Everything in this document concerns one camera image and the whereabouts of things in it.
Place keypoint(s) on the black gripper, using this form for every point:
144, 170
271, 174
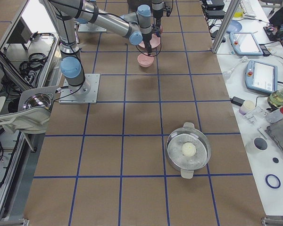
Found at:
157, 13
146, 38

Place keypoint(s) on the pink bowl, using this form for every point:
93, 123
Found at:
144, 60

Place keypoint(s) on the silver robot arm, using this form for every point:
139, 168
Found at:
134, 4
71, 17

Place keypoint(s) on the pink plate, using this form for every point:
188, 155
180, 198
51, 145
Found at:
155, 42

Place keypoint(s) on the blue plate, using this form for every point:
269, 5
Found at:
234, 26

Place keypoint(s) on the steel bowl on tray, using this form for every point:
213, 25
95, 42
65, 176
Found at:
36, 100

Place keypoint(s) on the far teach pendant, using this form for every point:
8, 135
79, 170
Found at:
245, 44

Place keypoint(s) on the teach pendant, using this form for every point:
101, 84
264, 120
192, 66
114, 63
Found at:
261, 76
245, 44

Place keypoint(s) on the white keyboard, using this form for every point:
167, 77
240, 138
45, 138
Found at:
247, 9

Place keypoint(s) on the black power adapter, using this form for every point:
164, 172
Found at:
237, 101

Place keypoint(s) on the steel pot with lid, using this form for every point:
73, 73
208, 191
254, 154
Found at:
188, 150

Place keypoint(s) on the white purple cup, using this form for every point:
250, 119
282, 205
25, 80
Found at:
246, 107

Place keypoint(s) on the near teach pendant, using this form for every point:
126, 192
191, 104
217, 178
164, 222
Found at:
261, 76

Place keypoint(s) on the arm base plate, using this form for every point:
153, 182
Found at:
87, 93
90, 28

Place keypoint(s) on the aluminium frame post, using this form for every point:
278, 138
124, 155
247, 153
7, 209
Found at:
232, 7

